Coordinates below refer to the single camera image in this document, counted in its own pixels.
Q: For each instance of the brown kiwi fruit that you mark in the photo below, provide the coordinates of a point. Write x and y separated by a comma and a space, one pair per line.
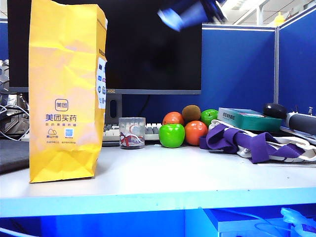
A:
191, 112

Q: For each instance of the translucent plastic clip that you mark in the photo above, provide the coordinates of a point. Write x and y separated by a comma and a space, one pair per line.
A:
295, 219

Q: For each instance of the grey metallic clutter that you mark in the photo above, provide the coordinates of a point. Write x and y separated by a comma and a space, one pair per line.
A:
5, 79

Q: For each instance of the purple and white cloth bag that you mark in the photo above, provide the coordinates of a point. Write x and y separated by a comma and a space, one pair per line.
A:
247, 140

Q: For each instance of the green apple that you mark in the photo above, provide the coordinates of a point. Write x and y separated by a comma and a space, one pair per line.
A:
172, 135
209, 116

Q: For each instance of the green cardboard box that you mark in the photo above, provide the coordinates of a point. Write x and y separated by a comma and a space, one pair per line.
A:
249, 118

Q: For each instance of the orange fruit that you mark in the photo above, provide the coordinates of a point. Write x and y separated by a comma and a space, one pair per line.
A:
196, 132
172, 118

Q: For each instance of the grey cylindrical device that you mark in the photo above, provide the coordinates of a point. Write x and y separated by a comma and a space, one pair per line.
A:
302, 122

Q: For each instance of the grey and white keyboard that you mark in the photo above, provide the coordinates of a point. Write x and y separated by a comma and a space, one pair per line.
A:
151, 129

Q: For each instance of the yellow printed paper bag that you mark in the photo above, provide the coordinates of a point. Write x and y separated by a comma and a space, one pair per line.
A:
64, 74

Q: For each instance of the clear plastic cup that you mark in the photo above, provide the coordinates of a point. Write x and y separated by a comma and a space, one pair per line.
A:
132, 133

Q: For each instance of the black computer monitor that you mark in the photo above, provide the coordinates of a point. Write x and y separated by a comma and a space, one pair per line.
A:
153, 61

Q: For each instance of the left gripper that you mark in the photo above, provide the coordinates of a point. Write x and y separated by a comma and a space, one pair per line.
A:
207, 11

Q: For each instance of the black rounded mouse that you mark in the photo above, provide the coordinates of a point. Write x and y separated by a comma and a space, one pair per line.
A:
274, 110

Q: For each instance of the yellow figurine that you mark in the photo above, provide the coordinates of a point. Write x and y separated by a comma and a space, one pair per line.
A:
279, 18

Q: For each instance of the blue office partition panel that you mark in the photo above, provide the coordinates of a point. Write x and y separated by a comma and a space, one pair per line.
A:
298, 61
237, 69

